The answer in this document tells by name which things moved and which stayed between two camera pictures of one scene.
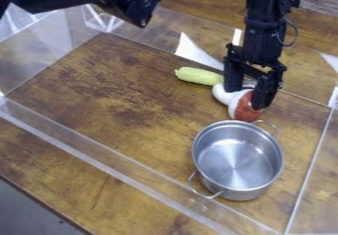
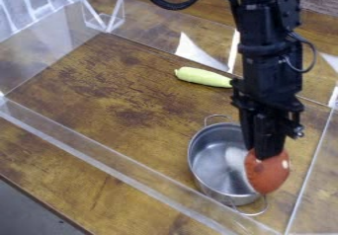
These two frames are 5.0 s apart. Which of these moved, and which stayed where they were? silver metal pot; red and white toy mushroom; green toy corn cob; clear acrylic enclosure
Moved: red and white toy mushroom; silver metal pot
Stayed: clear acrylic enclosure; green toy corn cob
